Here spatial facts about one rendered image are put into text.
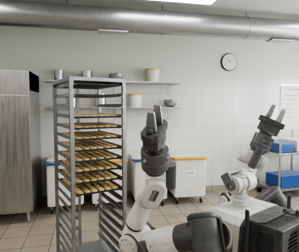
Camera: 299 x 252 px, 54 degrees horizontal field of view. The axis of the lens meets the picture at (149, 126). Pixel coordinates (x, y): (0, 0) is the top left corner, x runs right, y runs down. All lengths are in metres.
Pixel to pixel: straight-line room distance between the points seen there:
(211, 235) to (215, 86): 4.69
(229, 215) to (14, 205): 3.63
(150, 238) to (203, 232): 0.21
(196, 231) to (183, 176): 3.79
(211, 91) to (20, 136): 3.28
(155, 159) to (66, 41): 4.33
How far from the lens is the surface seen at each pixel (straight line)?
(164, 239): 1.02
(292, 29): 5.10
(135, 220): 1.06
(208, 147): 5.50
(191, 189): 4.81
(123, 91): 2.51
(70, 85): 2.36
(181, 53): 5.33
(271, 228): 0.98
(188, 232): 0.96
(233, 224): 1.02
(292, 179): 5.67
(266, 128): 1.38
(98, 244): 3.32
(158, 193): 0.95
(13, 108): 4.17
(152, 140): 0.83
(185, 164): 4.68
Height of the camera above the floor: 1.60
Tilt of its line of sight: 4 degrees down
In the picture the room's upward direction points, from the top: straight up
